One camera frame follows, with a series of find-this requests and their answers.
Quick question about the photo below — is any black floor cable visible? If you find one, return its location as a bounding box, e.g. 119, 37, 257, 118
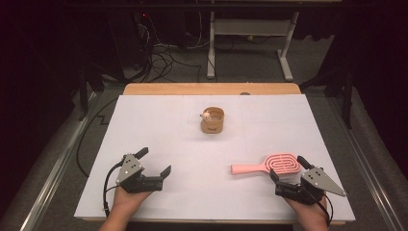
75, 96, 120, 179

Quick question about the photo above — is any wooden table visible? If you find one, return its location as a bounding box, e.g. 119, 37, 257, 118
80, 82, 347, 226

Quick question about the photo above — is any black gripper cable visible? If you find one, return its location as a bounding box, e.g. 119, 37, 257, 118
102, 161, 125, 218
306, 187, 335, 226

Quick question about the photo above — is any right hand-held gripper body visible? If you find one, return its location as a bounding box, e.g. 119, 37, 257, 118
274, 167, 346, 206

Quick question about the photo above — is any pink hairbrush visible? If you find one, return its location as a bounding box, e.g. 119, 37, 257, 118
230, 152, 302, 176

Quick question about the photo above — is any white table mat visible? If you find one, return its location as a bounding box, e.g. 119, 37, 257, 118
74, 93, 356, 222

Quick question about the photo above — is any dark metal stand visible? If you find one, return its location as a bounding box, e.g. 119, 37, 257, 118
299, 62, 354, 130
77, 61, 106, 122

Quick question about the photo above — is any white metal desk frame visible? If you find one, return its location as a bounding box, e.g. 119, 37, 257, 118
206, 11, 300, 82

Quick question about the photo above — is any person's right hand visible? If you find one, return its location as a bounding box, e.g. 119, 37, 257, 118
283, 195, 329, 224

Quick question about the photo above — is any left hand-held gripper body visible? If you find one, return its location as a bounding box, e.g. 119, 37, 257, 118
115, 153, 166, 194

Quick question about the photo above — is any round wooden container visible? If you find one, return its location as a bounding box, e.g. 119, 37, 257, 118
200, 106, 225, 135

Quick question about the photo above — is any black electronics box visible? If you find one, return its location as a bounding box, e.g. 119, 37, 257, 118
107, 11, 153, 73

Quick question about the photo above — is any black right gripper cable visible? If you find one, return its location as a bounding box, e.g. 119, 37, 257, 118
306, 187, 335, 226

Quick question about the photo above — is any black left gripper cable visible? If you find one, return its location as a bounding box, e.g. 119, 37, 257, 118
102, 161, 125, 218

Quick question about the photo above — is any tangle of floor cables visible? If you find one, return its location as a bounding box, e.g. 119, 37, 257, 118
134, 18, 205, 84

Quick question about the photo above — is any metal floor rail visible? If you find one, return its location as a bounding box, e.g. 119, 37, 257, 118
326, 95, 406, 231
18, 91, 98, 231

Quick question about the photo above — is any person's left hand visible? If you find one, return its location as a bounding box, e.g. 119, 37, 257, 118
110, 187, 152, 218

